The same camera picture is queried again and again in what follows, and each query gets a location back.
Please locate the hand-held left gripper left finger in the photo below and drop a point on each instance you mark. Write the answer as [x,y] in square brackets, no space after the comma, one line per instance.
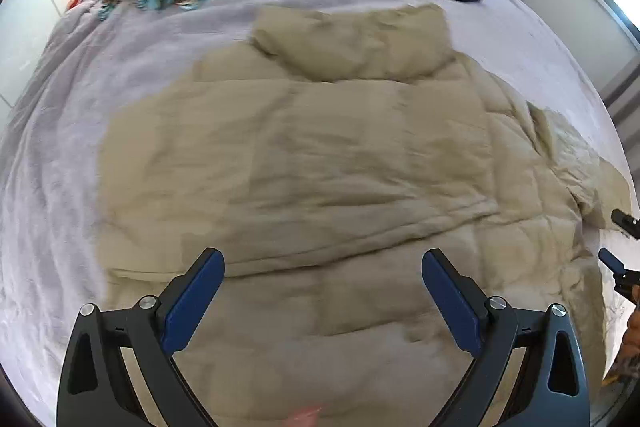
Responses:
[192,297]

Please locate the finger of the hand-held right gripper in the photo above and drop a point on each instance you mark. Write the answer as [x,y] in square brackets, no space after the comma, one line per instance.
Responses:
[620,274]
[627,222]

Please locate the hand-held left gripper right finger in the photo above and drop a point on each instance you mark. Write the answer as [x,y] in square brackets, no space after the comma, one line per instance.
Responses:
[452,297]

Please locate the beige puffer jacket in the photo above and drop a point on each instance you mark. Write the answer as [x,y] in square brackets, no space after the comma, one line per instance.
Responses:
[310,157]

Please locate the person's right forearm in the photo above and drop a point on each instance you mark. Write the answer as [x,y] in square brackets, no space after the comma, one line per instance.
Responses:
[627,347]

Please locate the lavender plush blanket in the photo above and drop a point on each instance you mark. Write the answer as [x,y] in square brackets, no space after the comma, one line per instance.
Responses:
[150,42]

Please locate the white wardrobe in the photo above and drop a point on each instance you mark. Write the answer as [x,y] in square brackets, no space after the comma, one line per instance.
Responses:
[20,37]

